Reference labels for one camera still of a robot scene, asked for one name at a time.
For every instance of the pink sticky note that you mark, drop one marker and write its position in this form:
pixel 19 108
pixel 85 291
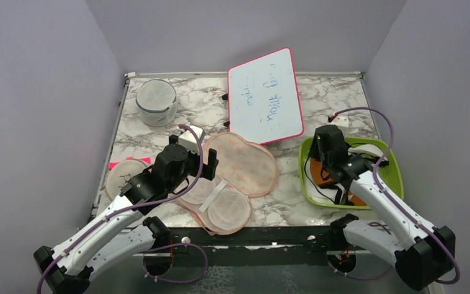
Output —
pixel 143 162

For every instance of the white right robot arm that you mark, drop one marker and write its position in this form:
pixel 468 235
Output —
pixel 420 252

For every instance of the white cylindrical mesh bag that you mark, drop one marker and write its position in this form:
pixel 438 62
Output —
pixel 157 102

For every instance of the pink framed whiteboard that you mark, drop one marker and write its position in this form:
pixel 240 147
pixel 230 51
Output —
pixel 263 99

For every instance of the green plastic tray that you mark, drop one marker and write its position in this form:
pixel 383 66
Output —
pixel 390 174

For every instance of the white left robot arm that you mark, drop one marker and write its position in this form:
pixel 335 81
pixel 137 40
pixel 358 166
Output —
pixel 124 227

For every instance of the black mounting rail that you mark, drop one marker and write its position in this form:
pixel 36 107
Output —
pixel 252 246

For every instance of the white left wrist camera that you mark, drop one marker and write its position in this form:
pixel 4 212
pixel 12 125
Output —
pixel 190 138

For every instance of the beige cylindrical mesh laundry bag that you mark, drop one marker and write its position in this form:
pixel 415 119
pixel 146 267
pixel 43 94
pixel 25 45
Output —
pixel 118 177

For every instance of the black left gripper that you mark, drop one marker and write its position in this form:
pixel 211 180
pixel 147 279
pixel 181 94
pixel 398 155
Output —
pixel 212 162

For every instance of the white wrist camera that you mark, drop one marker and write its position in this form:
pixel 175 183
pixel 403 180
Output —
pixel 341 122
pixel 190 138

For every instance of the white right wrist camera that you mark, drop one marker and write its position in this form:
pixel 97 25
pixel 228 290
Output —
pixel 341 122

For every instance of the orange bra with black straps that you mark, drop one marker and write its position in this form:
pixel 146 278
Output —
pixel 322 189

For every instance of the floral mesh laundry bag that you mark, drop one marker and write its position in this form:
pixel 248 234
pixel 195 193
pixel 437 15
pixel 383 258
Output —
pixel 245 170

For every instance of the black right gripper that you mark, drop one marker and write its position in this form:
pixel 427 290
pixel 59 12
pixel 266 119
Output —
pixel 314 152

